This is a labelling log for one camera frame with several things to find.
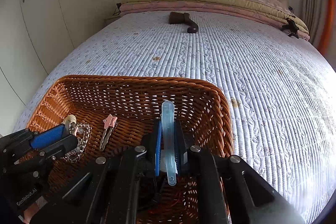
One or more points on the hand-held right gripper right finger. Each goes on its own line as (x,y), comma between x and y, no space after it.
(183,145)

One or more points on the pink star hair clip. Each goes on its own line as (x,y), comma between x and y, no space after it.
(108,129)

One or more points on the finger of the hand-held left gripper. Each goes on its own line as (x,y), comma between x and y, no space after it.
(47,136)
(61,145)

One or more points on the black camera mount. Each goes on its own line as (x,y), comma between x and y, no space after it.
(290,27)

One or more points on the small black object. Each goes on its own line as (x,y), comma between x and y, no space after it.
(118,9)

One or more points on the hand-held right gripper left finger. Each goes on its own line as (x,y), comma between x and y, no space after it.
(158,145)

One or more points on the white wardrobe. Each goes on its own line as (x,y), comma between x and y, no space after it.
(52,16)

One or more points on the translucent blue hair clip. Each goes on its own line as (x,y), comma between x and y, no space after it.
(168,134)

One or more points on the brown wicker basket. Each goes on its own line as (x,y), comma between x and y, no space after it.
(131,98)

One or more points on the dark brown wooden object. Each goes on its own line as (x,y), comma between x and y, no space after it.
(181,19)

